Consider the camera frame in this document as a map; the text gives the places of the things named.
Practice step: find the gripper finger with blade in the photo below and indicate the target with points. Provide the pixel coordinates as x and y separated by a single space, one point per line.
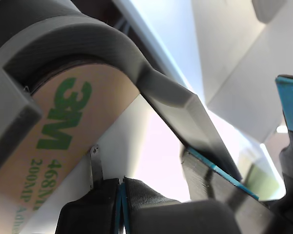
92 212

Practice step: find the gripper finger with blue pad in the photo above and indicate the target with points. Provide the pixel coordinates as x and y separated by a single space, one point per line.
161 217

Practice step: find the tan 3M liner film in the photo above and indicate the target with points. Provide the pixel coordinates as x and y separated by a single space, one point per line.
100 80

